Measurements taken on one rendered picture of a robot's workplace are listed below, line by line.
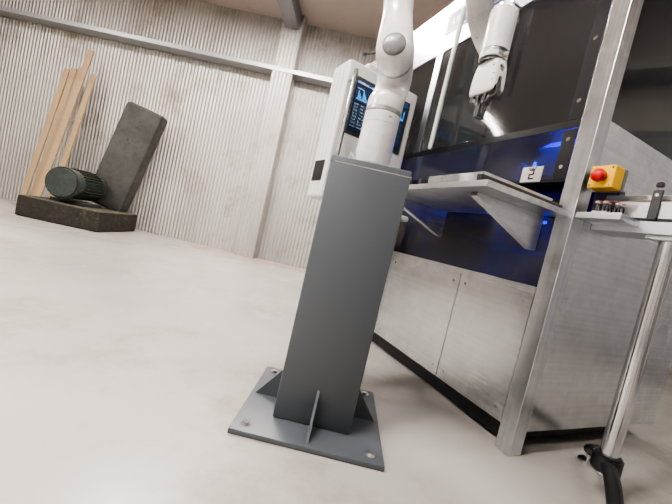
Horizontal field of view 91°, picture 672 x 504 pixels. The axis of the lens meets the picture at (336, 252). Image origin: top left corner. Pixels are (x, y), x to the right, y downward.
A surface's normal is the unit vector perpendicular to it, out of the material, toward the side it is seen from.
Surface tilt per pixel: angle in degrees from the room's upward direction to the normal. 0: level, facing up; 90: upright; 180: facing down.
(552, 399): 90
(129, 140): 90
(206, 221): 90
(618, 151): 90
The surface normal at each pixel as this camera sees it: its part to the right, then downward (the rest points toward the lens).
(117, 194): 0.07, 0.07
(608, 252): 0.40, 0.15
